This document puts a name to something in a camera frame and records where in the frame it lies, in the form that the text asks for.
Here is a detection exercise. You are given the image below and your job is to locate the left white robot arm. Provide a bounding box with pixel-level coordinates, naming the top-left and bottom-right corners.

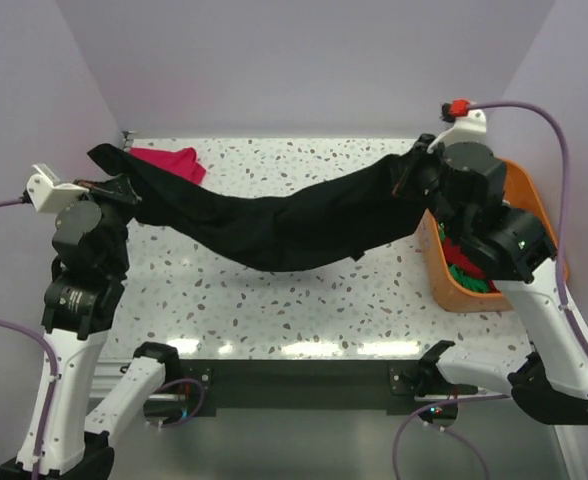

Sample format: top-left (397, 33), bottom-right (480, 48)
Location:
top-left (0, 173), bottom-right (208, 479)

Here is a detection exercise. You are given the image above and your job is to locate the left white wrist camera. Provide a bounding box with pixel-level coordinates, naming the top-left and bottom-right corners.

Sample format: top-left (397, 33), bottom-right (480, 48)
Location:
top-left (26, 164), bottom-right (89, 214)

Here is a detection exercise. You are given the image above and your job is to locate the green t shirt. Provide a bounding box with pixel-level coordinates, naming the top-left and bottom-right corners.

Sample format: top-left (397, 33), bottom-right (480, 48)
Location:
top-left (436, 224), bottom-right (493, 295)

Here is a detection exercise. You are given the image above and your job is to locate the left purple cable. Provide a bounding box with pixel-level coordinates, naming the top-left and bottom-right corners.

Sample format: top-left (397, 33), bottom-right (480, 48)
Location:
top-left (0, 197), bottom-right (205, 476)

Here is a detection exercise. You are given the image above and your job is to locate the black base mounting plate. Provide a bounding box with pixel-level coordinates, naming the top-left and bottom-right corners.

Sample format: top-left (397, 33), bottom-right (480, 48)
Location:
top-left (144, 359), bottom-right (427, 420)

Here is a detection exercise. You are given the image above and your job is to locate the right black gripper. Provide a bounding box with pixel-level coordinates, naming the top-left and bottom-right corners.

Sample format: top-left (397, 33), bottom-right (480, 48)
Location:
top-left (389, 131), bottom-right (462, 236)

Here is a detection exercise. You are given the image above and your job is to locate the orange plastic basket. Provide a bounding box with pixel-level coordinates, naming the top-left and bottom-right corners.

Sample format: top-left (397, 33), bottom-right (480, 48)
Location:
top-left (417, 160), bottom-right (556, 313)

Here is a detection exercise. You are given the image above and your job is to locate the black t shirt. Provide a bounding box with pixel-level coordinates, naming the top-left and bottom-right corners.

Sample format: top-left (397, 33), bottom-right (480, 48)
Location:
top-left (88, 144), bottom-right (425, 272)

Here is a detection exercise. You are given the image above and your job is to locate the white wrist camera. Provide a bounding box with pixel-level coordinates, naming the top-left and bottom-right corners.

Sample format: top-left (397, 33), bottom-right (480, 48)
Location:
top-left (26, 164), bottom-right (89, 214)
top-left (427, 99), bottom-right (487, 153)

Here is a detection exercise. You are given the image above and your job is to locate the folded pink t shirt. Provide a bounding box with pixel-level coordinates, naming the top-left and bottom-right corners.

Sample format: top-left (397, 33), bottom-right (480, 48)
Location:
top-left (129, 147), bottom-right (206, 185)

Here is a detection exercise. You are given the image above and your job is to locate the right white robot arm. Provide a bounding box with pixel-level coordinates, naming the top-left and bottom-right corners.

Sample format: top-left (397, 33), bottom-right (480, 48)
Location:
top-left (395, 134), bottom-right (588, 426)

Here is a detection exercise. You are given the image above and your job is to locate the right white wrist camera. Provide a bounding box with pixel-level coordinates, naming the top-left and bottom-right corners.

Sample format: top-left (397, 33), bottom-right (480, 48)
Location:
top-left (427, 99), bottom-right (487, 153)

